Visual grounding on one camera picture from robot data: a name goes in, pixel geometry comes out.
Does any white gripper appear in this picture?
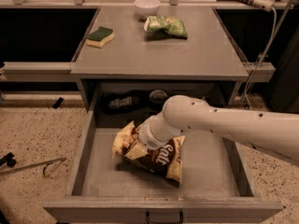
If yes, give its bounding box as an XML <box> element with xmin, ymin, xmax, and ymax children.
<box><xmin>125</xmin><ymin>112</ymin><xmax>181</xmax><ymax>160</ymax></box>

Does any brown salt chip bag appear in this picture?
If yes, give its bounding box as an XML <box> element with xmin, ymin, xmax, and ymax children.
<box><xmin>112</xmin><ymin>121</ymin><xmax>185</xmax><ymax>183</ymax></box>

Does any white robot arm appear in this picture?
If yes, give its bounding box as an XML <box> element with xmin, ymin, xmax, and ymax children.
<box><xmin>135</xmin><ymin>95</ymin><xmax>299</xmax><ymax>165</ymax></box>

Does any grey open top drawer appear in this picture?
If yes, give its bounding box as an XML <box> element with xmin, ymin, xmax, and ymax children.
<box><xmin>42</xmin><ymin>81</ymin><xmax>284</xmax><ymax>224</ymax></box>

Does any green chip bag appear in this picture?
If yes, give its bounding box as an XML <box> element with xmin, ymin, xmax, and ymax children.
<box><xmin>144</xmin><ymin>15</ymin><xmax>188</xmax><ymax>38</ymax></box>

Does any black tape roll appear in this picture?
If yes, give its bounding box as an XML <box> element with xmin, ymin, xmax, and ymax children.
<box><xmin>149</xmin><ymin>90</ymin><xmax>168</xmax><ymax>110</ymax></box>

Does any metal hooked rod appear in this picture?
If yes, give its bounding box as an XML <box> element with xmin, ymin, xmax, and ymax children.
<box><xmin>0</xmin><ymin>158</ymin><xmax>66</xmax><ymax>176</ymax></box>

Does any green yellow sponge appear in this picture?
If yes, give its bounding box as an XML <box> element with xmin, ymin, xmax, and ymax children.
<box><xmin>86</xmin><ymin>26</ymin><xmax>114</xmax><ymax>49</ymax></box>

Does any black clamp on floor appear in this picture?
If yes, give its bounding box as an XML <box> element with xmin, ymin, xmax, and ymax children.
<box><xmin>0</xmin><ymin>152</ymin><xmax>16</xmax><ymax>167</ymax></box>

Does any white bowl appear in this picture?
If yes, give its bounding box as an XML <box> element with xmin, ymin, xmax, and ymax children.
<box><xmin>134</xmin><ymin>0</ymin><xmax>161</xmax><ymax>17</ymax></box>

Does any black drawer handle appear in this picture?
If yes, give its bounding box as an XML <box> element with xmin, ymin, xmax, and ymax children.
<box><xmin>146</xmin><ymin>211</ymin><xmax>184</xmax><ymax>224</ymax></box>

